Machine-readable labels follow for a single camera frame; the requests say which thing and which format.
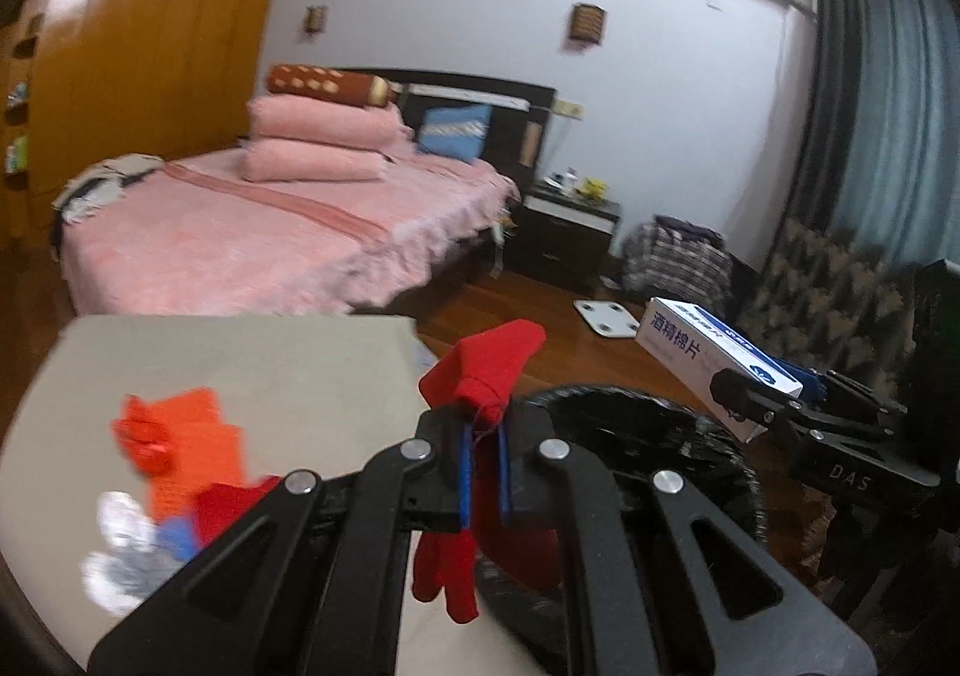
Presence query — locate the small red cloth piece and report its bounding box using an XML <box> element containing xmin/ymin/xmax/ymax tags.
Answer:
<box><xmin>195</xmin><ymin>477</ymin><xmax>282</xmax><ymax>546</ymax></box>

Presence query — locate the blue cushion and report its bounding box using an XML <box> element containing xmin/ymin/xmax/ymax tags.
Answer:
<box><xmin>416</xmin><ymin>104</ymin><xmax>494</xmax><ymax>164</ymax></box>

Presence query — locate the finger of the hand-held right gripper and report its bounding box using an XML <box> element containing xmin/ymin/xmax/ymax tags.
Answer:
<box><xmin>806</xmin><ymin>370</ymin><xmax>912</xmax><ymax>423</ymax></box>
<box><xmin>709</xmin><ymin>367</ymin><xmax>830</xmax><ymax>434</ymax></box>

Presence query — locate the dark curtain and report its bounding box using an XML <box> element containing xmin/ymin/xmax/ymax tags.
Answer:
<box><xmin>780</xmin><ymin>0</ymin><xmax>960</xmax><ymax>272</ymax></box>

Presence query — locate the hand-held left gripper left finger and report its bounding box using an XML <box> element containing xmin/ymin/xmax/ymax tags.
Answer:
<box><xmin>86</xmin><ymin>406</ymin><xmax>481</xmax><ymax>676</ymax></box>

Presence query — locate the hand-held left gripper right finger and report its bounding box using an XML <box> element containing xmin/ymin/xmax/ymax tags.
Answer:
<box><xmin>499</xmin><ymin>400</ymin><xmax>880</xmax><ymax>676</ymax></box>

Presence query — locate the wooden wardrobe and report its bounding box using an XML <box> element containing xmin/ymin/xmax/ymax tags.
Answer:
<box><xmin>0</xmin><ymin>0</ymin><xmax>290</xmax><ymax>249</ymax></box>

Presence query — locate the dark wooden headboard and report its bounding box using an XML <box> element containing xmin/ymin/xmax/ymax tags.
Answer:
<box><xmin>386</xmin><ymin>70</ymin><xmax>557</xmax><ymax>186</ymax></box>

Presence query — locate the white bathroom scale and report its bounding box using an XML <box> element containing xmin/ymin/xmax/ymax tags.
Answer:
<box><xmin>574</xmin><ymin>299</ymin><xmax>642</xmax><ymax>341</ymax></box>

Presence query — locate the red orange plastic bag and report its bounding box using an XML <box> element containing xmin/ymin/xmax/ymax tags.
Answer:
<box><xmin>111</xmin><ymin>387</ymin><xmax>248</xmax><ymax>534</ymax></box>

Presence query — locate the white and blue carton box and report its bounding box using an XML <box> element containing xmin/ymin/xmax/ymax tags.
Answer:
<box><xmin>634</xmin><ymin>297</ymin><xmax>807</xmax><ymax>443</ymax></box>

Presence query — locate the plaid bag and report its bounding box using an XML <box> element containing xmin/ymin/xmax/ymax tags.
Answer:
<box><xmin>622</xmin><ymin>217</ymin><xmax>734</xmax><ymax>309</ymax></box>

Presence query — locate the pile of clothes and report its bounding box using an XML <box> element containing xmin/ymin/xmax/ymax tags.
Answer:
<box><xmin>52</xmin><ymin>154</ymin><xmax>166</xmax><ymax>227</ymax></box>

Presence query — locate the patterned sofa cover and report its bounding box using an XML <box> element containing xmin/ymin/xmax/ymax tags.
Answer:
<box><xmin>739</xmin><ymin>218</ymin><xmax>923</xmax><ymax>377</ymax></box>

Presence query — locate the blue cloth piece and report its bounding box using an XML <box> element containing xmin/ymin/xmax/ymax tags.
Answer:
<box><xmin>154</xmin><ymin>517</ymin><xmax>202</xmax><ymax>561</ymax></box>

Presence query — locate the dark nightstand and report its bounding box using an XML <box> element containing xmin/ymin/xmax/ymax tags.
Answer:
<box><xmin>510</xmin><ymin>181</ymin><xmax>622</xmax><ymax>287</ymax></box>

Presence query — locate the black trash bin with liner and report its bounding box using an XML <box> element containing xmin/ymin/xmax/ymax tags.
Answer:
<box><xmin>469</xmin><ymin>383</ymin><xmax>766</xmax><ymax>676</ymax></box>

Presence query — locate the bed with pink bedspread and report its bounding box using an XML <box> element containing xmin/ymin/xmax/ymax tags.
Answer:
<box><xmin>52</xmin><ymin>143</ymin><xmax>522</xmax><ymax>318</ymax></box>

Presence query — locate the folded pink blanket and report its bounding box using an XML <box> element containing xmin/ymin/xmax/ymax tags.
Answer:
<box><xmin>240</xmin><ymin>139</ymin><xmax>391</xmax><ymax>183</ymax></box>
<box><xmin>247</xmin><ymin>94</ymin><xmax>410</xmax><ymax>148</ymax></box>

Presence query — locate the brown dotted bolster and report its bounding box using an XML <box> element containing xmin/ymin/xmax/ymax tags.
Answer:
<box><xmin>268</xmin><ymin>64</ymin><xmax>395</xmax><ymax>110</ymax></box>

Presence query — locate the large wall lamp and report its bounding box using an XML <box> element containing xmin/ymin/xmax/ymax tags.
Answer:
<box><xmin>570</xmin><ymin>2</ymin><xmax>605</xmax><ymax>45</ymax></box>

